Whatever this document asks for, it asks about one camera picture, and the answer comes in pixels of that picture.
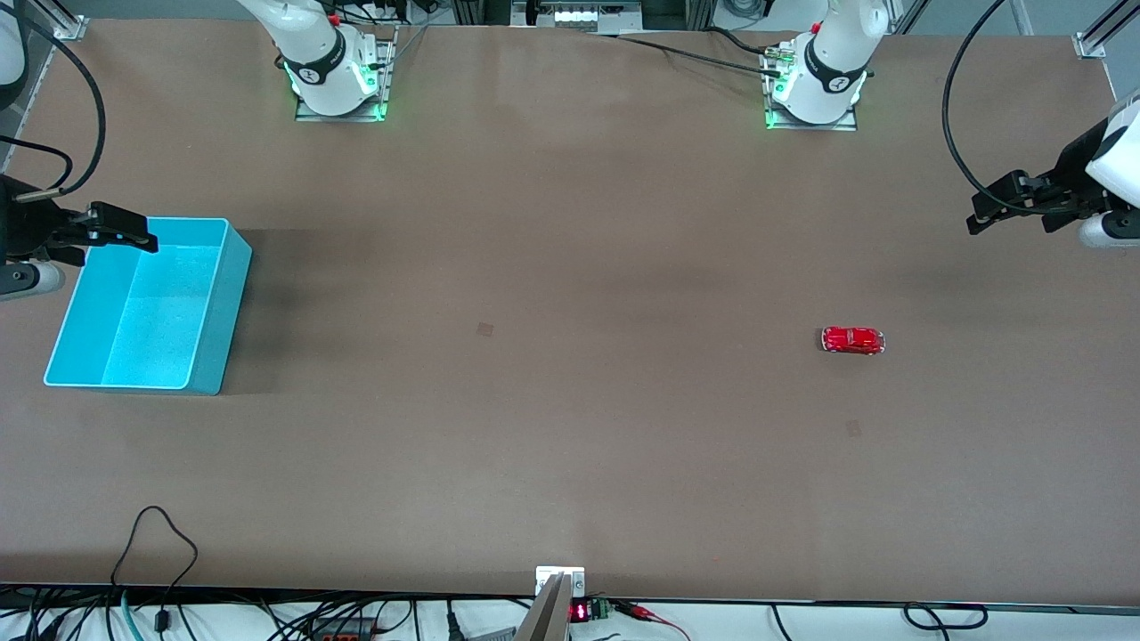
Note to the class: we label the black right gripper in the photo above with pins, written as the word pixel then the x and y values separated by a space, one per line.
pixel 20 225

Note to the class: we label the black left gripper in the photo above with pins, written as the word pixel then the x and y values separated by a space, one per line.
pixel 1071 171

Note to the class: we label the red beetle toy car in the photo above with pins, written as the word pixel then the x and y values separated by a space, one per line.
pixel 853 340

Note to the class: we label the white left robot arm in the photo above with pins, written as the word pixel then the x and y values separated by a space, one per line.
pixel 833 53

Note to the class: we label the blue plastic box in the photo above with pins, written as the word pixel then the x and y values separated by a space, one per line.
pixel 142 312

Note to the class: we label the illuminated control box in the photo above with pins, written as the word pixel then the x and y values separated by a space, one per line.
pixel 579 15

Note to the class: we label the red clip lead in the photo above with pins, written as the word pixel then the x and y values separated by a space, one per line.
pixel 643 612

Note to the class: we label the red digit display module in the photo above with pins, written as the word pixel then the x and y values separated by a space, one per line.
pixel 581 612

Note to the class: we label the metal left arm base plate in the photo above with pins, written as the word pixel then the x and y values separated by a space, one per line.
pixel 850 123

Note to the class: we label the aluminium frame profile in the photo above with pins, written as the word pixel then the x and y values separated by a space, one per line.
pixel 67 22
pixel 1100 36

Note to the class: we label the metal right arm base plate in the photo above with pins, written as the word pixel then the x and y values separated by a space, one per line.
pixel 385 89

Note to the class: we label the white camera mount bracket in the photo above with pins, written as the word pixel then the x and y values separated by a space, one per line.
pixel 574 579

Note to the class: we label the grey aluminium camera bar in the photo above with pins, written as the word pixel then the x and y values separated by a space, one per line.
pixel 545 619

